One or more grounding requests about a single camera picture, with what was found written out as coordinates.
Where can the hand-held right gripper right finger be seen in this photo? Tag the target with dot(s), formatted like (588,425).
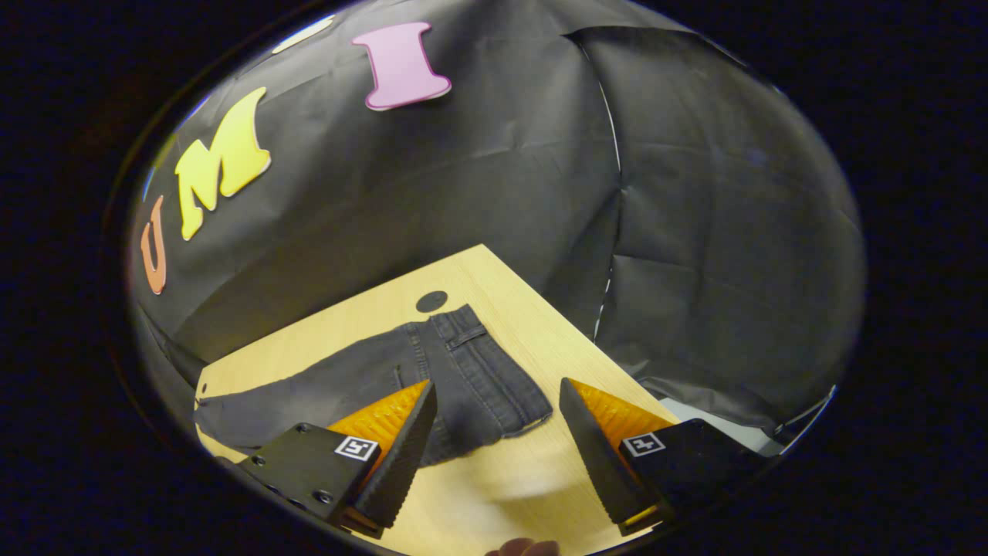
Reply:
(598,463)

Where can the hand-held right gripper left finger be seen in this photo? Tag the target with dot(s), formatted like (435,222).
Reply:
(401,463)

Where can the black denim jeans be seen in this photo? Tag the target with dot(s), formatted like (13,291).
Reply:
(478,378)

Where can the black backdrop cloth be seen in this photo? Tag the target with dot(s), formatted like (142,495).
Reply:
(695,232)

